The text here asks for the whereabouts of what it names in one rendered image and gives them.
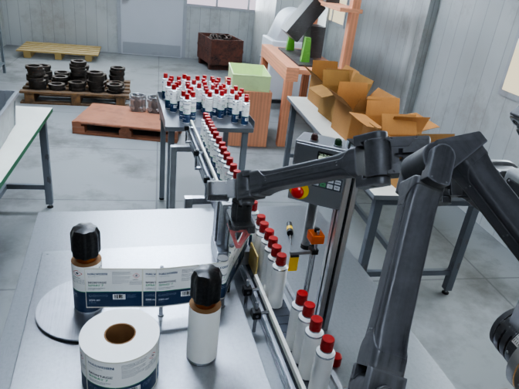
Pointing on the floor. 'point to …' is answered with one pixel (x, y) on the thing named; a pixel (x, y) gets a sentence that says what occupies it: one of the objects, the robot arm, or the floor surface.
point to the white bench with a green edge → (25, 134)
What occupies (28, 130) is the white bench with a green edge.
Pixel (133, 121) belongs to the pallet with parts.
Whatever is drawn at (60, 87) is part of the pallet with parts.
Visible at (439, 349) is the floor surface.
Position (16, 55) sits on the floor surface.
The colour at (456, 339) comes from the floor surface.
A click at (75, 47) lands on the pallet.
